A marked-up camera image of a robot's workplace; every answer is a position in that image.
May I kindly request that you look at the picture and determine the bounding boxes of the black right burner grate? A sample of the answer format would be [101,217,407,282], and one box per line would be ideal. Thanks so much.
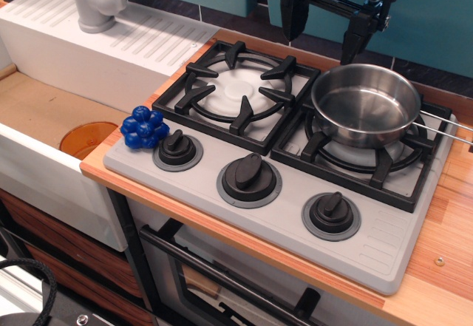
[270,95,452,213]

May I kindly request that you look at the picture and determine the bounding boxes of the black right stove knob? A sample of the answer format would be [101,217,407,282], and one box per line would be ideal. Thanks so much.
[302,191,361,242]

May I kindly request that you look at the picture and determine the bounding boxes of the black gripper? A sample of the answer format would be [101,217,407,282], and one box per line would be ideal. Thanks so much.
[280,0,396,65]

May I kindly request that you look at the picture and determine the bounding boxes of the black braided cable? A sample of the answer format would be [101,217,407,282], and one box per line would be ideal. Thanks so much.
[0,257,58,326]

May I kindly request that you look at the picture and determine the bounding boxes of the black middle stove knob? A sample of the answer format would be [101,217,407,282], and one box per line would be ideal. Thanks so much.
[217,153,282,209]

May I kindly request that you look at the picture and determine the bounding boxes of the white sink unit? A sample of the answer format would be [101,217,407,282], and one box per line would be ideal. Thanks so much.
[1,0,217,251]

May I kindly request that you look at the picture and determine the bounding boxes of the black burner grate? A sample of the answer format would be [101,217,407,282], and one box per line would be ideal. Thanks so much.
[270,95,452,213]
[152,41,321,155]

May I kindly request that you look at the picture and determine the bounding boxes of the oven door with handle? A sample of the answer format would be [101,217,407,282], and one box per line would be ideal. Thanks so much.
[139,219,390,325]

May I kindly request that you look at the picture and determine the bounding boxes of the wooden drawer fronts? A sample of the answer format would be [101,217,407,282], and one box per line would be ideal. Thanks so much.
[1,191,157,325]

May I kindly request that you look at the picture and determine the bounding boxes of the teal cabinet right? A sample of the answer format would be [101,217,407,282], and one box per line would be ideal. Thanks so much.
[264,0,473,79]

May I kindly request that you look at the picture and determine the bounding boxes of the black left stove knob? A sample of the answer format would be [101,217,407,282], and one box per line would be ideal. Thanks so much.
[152,129,203,172]

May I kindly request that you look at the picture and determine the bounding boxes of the stainless steel pan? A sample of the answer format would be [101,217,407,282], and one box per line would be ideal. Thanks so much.
[310,64,472,149]

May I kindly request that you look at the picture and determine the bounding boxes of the grey toy faucet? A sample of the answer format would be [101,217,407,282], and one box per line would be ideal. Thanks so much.
[75,0,127,33]

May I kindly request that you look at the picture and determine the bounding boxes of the black left burner grate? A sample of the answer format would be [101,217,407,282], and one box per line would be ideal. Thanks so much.
[152,41,321,155]

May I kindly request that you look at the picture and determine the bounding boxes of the blue toy blueberry cluster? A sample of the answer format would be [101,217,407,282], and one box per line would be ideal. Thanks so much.
[120,106,169,149]

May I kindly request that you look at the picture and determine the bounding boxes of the grey toy stove top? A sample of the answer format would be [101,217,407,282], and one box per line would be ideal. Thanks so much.
[102,39,460,296]

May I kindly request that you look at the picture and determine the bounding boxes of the black stove knob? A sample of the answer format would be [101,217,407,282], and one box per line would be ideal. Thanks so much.
[302,191,361,242]
[152,129,203,172]
[217,153,282,209]

